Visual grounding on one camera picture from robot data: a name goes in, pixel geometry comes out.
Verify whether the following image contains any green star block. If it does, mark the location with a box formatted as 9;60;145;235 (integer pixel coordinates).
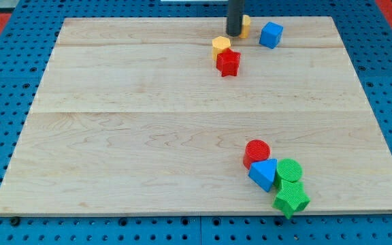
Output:
272;180;311;219

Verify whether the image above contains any yellow block behind arm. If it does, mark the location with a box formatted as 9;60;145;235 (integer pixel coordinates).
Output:
239;14;251;39

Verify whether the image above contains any light wooden board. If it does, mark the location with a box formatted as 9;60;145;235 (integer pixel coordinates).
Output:
0;16;392;217

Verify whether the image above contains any red cylinder block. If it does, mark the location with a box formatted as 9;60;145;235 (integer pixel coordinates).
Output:
243;140;271;169

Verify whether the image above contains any red star block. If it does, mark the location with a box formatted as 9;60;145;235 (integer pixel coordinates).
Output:
216;48;241;77

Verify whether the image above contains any blue triangle block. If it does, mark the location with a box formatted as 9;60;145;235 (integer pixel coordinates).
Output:
248;159;278;192

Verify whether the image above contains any yellow hexagon block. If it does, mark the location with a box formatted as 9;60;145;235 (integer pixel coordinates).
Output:
212;36;231;61

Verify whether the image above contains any blue cube block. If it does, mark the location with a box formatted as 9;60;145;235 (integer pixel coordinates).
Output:
259;22;284;49

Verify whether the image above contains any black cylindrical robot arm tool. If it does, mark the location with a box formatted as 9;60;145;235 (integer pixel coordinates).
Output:
226;0;245;37

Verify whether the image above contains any green cylinder block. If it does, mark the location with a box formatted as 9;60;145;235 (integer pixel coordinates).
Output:
274;158;303;189

